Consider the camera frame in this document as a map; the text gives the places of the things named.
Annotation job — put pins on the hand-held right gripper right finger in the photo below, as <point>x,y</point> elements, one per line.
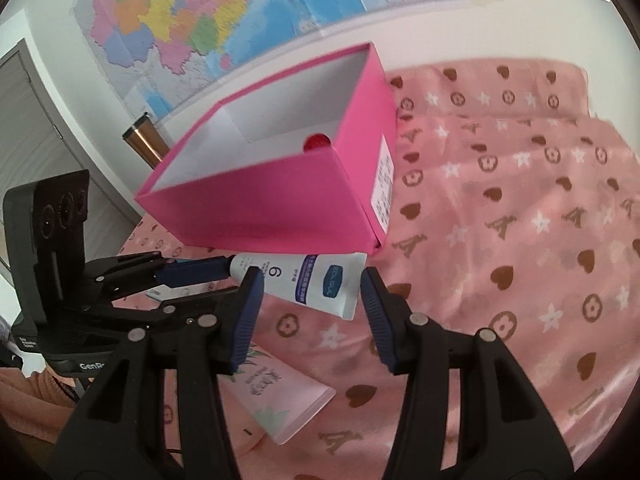
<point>377,320</point>

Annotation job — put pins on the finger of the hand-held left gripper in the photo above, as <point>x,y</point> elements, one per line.
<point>200,270</point>
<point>170,310</point>

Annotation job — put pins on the pink cardboard box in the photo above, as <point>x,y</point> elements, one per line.
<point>260,210</point>

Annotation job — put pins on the colourful wall map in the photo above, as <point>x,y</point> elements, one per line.
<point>200,10</point>

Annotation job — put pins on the white tube with blue label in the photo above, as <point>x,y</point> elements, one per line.
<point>310,275</point>

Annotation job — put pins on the pink tube with green print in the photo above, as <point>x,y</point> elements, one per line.
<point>280,390</point>

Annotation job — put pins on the person's left forearm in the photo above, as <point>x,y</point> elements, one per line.
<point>35,400</point>

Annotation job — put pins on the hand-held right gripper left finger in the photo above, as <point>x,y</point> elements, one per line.
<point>247,320</point>

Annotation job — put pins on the red plastic object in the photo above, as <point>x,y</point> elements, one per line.
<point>316,142</point>

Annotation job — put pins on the grey cabinet door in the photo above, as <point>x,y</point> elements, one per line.
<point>40,135</point>

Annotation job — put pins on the pink printed blanket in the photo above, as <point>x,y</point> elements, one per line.
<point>500,210</point>

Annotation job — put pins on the copper travel mug black lid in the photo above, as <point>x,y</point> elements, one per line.
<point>147,142</point>

